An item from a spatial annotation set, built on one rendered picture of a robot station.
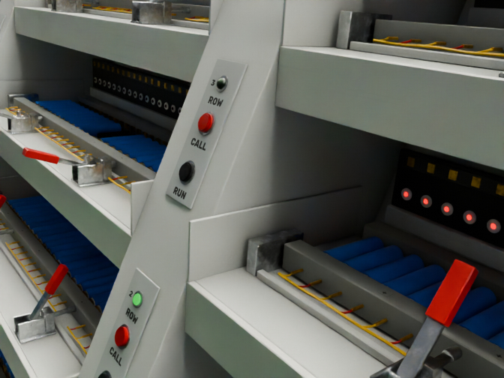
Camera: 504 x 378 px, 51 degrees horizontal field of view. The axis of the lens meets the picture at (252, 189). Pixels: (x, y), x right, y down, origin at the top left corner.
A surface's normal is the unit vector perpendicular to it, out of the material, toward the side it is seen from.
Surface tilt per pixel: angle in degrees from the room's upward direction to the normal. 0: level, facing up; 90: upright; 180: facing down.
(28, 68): 90
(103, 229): 112
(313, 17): 90
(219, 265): 90
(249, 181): 90
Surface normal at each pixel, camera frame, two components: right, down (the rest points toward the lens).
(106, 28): -0.79, 0.14
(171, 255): -0.70, -0.23
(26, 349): 0.07, -0.95
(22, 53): 0.61, 0.30
